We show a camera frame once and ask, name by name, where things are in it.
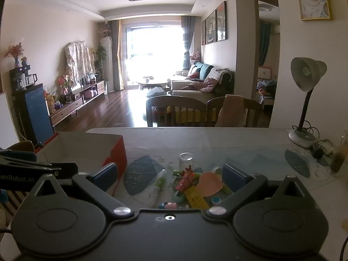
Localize red orange toy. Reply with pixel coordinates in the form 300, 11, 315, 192
175, 170, 201, 191

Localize cloth covered television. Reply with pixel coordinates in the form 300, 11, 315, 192
64, 41, 94, 87

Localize vase with dried flowers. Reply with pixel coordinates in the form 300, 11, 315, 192
4, 42, 25, 67

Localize white leaf print tablecloth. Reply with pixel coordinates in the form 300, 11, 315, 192
86, 127, 348, 223

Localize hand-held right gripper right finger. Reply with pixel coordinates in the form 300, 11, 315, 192
206, 164, 309, 219

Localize dark liquid glass bottle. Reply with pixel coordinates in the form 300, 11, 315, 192
328, 130, 348, 176

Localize beige sofa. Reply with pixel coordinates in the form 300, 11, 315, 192
170, 62, 236, 104

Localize pink heart-shaped bowl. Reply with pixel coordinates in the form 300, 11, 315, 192
196, 172, 223, 198

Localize white power strip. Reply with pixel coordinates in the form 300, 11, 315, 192
321, 141, 334, 155

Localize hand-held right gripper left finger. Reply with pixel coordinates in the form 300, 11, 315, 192
29, 163, 134, 219

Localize clear plastic cup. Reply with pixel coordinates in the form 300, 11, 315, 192
179, 152, 194, 171

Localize beige towel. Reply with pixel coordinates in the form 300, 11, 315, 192
215, 95, 245, 128

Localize green potted plant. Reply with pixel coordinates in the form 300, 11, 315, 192
94, 46, 107, 81

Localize coffee table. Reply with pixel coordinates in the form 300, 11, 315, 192
138, 77, 169, 90

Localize red cardboard box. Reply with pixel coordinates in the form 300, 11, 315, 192
34, 132, 128, 196

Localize light throw blanket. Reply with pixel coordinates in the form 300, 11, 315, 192
204, 69, 235, 96

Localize grey floor cushion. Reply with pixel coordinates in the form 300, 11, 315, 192
147, 86, 165, 99

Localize bed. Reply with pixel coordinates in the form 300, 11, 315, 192
257, 66, 278, 107

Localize red artificial flowers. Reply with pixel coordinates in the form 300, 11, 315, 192
56, 75, 71, 96

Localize green white tube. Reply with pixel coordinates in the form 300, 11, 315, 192
147, 169, 168, 204

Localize grey desk lamp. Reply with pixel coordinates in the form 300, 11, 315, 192
288, 57, 328, 149

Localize glass balcony door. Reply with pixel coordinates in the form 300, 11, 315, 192
121, 23, 188, 90

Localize wooden television cabinet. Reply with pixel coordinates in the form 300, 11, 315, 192
49, 79, 107, 127

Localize pink artificial flowers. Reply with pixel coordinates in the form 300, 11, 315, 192
98, 24, 112, 37

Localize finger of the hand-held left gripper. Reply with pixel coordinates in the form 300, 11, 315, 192
0, 149, 38, 164
35, 162, 78, 180

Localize white tower air conditioner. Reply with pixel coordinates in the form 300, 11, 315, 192
100, 36, 114, 93

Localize black coffee machine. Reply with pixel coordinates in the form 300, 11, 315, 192
10, 65, 32, 92

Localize grey blue curtain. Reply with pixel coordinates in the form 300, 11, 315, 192
181, 16, 196, 70

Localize grey yellow curtain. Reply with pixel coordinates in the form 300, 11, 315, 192
110, 19, 128, 92

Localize small yellow box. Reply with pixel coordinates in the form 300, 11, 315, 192
185, 186, 210, 210

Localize pink pot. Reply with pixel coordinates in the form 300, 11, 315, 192
83, 85, 99, 99

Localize teal cushion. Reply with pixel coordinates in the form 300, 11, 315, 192
194, 62, 214, 80

